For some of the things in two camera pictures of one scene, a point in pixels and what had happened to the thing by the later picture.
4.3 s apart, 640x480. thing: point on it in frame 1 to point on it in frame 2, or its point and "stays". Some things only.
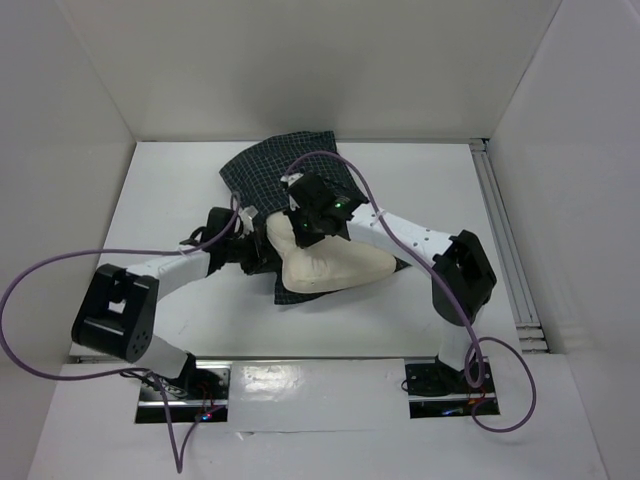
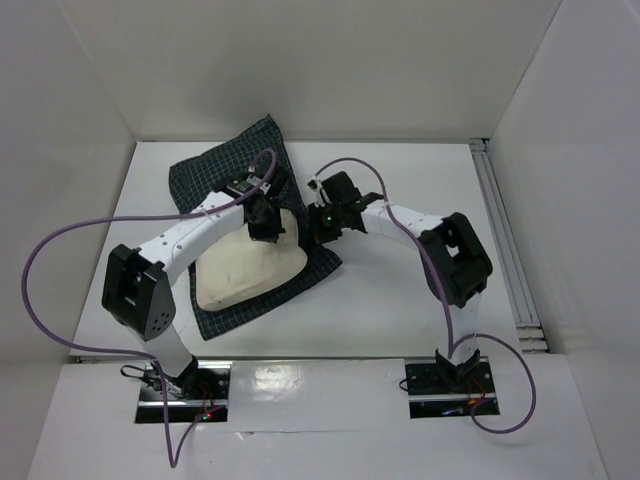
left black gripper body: (247, 251) to (268, 225)
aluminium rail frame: (531, 336) stays
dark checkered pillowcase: (258, 175) to (224, 158)
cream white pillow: (328, 263) to (237, 266)
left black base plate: (199, 394) stays
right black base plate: (437, 390) stays
